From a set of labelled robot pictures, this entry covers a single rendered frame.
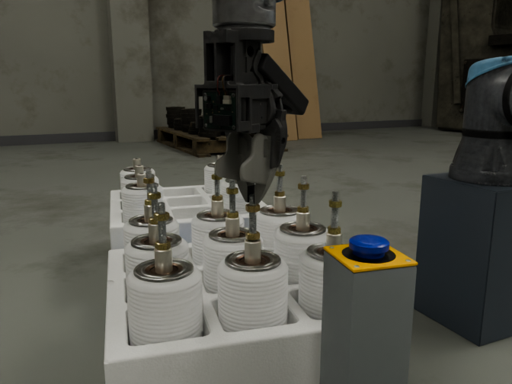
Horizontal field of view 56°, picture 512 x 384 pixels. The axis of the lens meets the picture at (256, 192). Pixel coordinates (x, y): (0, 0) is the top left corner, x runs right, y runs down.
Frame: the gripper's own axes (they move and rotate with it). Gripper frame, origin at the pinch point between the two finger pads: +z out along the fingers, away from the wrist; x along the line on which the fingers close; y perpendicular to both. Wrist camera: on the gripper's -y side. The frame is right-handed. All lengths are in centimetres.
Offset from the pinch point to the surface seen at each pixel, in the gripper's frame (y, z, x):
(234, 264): 3.4, 9.2, -0.8
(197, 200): -42, 18, -56
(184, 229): -22.2, 18.4, -40.0
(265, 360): 5.4, 19.5, 6.1
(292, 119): -295, 17, -207
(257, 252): 1.0, 7.9, 1.0
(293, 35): -317, -55, -222
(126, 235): 2.0, 10.9, -26.6
